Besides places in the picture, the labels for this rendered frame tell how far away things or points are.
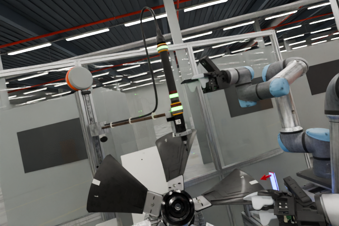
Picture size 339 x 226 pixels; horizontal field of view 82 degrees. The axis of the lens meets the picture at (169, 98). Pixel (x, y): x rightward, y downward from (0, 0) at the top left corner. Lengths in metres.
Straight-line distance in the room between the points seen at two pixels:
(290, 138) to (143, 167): 0.84
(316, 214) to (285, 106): 0.72
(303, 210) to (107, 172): 0.66
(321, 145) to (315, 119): 3.35
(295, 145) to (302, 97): 3.21
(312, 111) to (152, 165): 3.83
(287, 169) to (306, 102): 2.62
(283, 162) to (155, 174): 1.25
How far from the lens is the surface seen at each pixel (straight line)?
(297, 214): 0.70
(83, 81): 1.34
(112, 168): 0.86
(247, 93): 0.95
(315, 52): 4.74
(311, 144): 1.28
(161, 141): 0.99
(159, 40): 0.80
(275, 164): 1.97
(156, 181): 1.10
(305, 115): 4.51
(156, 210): 0.85
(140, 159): 1.16
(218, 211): 1.77
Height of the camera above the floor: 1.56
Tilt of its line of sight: 3 degrees up
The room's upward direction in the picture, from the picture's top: 13 degrees counter-clockwise
